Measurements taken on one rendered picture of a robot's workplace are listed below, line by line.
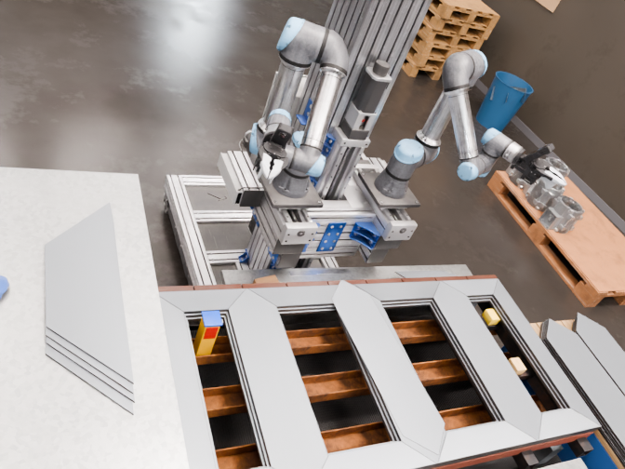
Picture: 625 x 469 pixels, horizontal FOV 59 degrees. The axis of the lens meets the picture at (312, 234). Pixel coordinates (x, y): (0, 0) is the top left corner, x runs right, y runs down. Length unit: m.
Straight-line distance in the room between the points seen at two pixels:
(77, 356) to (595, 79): 5.58
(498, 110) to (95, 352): 5.33
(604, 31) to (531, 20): 0.93
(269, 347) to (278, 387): 0.15
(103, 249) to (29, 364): 0.41
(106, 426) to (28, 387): 0.21
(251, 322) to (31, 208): 0.78
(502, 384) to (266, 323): 0.92
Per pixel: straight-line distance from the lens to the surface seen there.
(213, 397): 1.94
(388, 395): 1.96
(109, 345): 1.53
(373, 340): 2.07
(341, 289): 2.17
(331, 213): 2.34
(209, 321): 1.85
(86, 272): 1.68
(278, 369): 1.85
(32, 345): 1.56
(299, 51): 1.90
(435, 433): 1.97
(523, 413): 2.23
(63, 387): 1.49
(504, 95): 6.19
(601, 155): 6.14
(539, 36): 6.82
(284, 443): 1.73
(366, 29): 2.13
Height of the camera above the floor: 2.32
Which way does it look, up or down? 39 degrees down
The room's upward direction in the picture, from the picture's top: 24 degrees clockwise
